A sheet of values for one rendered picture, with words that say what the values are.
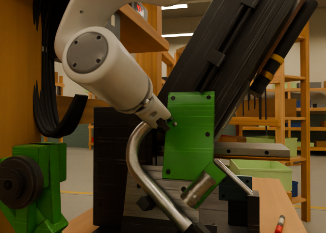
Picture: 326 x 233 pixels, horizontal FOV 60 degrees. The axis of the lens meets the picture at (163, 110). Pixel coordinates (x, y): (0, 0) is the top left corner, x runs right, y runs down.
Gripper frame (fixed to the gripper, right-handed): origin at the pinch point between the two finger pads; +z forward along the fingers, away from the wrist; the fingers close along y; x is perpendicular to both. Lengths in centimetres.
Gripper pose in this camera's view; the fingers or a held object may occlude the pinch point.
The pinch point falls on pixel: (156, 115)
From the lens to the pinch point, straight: 66.2
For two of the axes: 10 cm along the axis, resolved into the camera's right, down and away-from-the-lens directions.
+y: -6.1, -6.9, 3.8
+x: -7.4, 6.7, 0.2
